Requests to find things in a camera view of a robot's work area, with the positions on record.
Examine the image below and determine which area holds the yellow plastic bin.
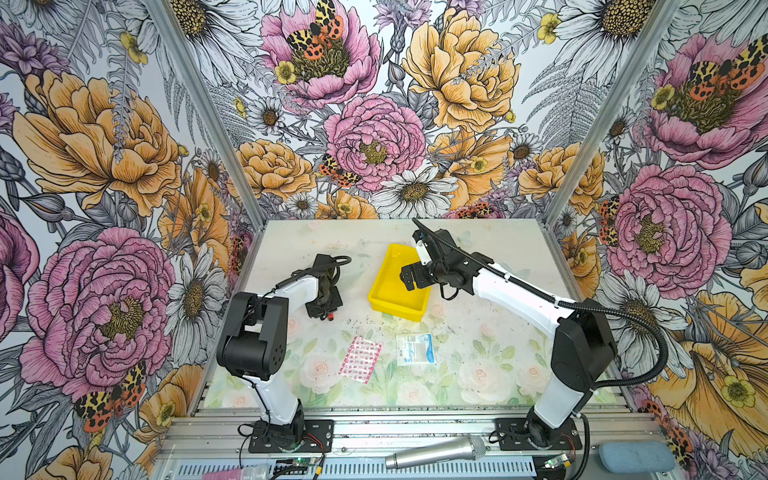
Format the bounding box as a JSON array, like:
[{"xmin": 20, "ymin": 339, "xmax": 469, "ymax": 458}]
[{"xmin": 368, "ymin": 244, "xmax": 431, "ymax": 322}]

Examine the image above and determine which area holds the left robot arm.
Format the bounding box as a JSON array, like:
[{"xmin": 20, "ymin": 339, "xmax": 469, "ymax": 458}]
[{"xmin": 216, "ymin": 254, "xmax": 351, "ymax": 453}]

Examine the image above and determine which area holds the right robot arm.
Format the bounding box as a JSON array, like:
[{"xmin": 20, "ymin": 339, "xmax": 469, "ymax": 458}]
[{"xmin": 400, "ymin": 221, "xmax": 617, "ymax": 449}]

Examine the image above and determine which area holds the pink patterned packet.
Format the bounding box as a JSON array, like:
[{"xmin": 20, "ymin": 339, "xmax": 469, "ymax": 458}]
[{"xmin": 339, "ymin": 336, "xmax": 382, "ymax": 384}]

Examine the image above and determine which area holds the blue white packet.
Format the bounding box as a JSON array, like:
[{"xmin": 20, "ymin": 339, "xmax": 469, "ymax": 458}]
[{"xmin": 396, "ymin": 333, "xmax": 436, "ymax": 367}]

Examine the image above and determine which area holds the green circuit board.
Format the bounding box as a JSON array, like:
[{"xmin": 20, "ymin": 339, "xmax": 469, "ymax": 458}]
[{"xmin": 274, "ymin": 458, "xmax": 316, "ymax": 470}]

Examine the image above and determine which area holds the silver microphone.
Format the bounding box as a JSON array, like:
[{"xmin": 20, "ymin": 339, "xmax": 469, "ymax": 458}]
[{"xmin": 384, "ymin": 436, "xmax": 487, "ymax": 469}]

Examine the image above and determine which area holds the grey blue pad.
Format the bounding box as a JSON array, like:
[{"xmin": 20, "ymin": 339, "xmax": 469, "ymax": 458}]
[{"xmin": 598, "ymin": 441, "xmax": 677, "ymax": 474}]

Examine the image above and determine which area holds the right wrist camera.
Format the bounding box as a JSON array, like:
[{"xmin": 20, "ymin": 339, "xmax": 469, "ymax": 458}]
[{"xmin": 413, "ymin": 240, "xmax": 432, "ymax": 265}]

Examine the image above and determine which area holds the left black cable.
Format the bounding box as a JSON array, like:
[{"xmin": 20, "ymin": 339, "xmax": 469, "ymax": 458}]
[{"xmin": 272, "ymin": 254, "xmax": 353, "ymax": 295}]

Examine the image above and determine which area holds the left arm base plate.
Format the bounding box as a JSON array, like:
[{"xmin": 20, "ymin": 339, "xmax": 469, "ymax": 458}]
[{"xmin": 247, "ymin": 420, "xmax": 335, "ymax": 454}]

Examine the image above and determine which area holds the right black corrugated cable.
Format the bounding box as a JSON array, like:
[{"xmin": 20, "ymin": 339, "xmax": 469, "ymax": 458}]
[{"xmin": 411, "ymin": 218, "xmax": 670, "ymax": 391}]

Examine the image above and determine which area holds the left aluminium corner post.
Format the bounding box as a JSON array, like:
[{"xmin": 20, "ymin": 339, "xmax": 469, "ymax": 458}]
[{"xmin": 140, "ymin": 0, "xmax": 268, "ymax": 232}]

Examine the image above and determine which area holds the aluminium corner post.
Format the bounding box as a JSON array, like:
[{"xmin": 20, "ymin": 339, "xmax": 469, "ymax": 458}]
[
  {"xmin": 542, "ymin": 0, "xmax": 682, "ymax": 229},
  {"xmin": 140, "ymin": 0, "xmax": 268, "ymax": 232}
]

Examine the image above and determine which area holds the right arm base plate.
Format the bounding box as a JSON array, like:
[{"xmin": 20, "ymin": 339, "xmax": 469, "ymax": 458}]
[{"xmin": 488, "ymin": 417, "xmax": 582, "ymax": 452}]

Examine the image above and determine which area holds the aluminium front rail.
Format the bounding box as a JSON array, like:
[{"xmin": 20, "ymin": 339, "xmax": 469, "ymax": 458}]
[{"xmin": 158, "ymin": 405, "xmax": 663, "ymax": 460}]

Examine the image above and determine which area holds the right aluminium corner post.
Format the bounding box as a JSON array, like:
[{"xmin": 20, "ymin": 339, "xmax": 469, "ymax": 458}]
[{"xmin": 542, "ymin": 0, "xmax": 682, "ymax": 229}]

